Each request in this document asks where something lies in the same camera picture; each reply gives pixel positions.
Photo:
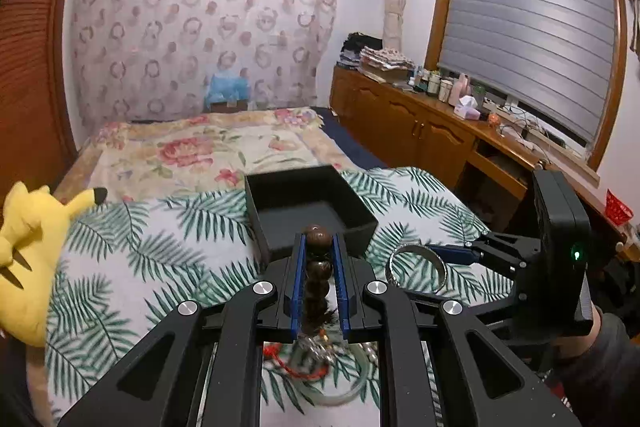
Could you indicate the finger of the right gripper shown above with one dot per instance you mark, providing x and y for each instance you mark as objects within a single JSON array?
[{"x": 455, "y": 254}]

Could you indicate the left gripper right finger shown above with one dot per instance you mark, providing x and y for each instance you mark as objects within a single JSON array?
[{"x": 442, "y": 361}]

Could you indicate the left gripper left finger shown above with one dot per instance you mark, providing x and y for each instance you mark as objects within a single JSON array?
[{"x": 201, "y": 366}]

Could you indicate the silver bangle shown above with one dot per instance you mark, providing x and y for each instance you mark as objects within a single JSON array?
[{"x": 416, "y": 267}]

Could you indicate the pale green jade bangle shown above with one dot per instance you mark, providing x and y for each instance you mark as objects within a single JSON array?
[{"x": 347, "y": 378}]

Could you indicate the black jewelry box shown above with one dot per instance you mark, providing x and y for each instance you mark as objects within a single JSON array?
[{"x": 282, "y": 204}]

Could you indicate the person's right hand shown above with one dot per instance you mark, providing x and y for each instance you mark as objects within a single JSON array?
[{"x": 573, "y": 347}]

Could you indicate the wooden sideboard cabinet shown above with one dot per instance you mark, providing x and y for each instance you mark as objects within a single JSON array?
[{"x": 489, "y": 171}]

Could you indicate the red basket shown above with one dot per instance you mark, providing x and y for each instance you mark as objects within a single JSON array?
[{"x": 616, "y": 210}]

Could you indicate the pink tissue box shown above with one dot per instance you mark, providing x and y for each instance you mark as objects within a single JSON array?
[{"x": 467, "y": 108}]

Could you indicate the white power strip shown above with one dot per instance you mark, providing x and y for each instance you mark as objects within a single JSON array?
[{"x": 515, "y": 122}]

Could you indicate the pink bottle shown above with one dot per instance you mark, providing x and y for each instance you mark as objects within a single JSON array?
[{"x": 460, "y": 87}]

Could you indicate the navy blue bed sheet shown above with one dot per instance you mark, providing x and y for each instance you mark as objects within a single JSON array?
[{"x": 358, "y": 154}]

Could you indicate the yellow Pikachu plush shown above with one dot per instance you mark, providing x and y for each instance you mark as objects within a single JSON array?
[{"x": 33, "y": 232}]

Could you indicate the floral bed quilt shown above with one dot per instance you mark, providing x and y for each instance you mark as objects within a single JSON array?
[{"x": 209, "y": 152}]

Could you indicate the stack of folded clothes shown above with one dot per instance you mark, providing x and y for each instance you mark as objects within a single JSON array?
[{"x": 367, "y": 55}]

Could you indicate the grey window blind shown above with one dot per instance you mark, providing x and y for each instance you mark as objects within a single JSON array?
[{"x": 553, "y": 55}]

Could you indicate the wooden wardrobe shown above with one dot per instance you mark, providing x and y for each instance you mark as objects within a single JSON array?
[{"x": 37, "y": 144}]

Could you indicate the blue plush toy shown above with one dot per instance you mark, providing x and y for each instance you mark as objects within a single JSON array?
[{"x": 226, "y": 89}]

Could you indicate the patterned lace curtain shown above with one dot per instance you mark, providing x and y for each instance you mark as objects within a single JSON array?
[{"x": 153, "y": 59}]

